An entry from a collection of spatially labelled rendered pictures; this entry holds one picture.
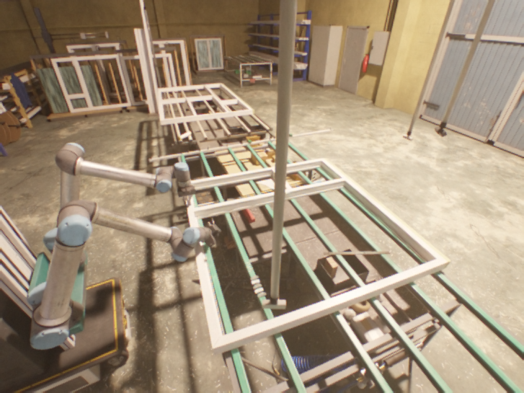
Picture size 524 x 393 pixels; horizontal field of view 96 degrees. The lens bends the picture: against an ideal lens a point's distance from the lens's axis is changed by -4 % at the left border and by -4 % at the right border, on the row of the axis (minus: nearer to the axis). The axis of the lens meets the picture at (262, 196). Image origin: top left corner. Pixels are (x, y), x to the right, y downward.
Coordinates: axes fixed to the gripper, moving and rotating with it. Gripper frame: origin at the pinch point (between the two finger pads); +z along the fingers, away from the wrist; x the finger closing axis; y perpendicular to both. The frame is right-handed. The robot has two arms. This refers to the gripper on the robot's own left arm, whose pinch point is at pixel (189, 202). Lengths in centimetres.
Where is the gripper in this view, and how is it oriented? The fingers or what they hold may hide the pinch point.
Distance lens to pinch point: 203.6
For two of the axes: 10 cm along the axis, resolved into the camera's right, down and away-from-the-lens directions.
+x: -9.4, 1.9, -2.7
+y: -3.3, -5.4, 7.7
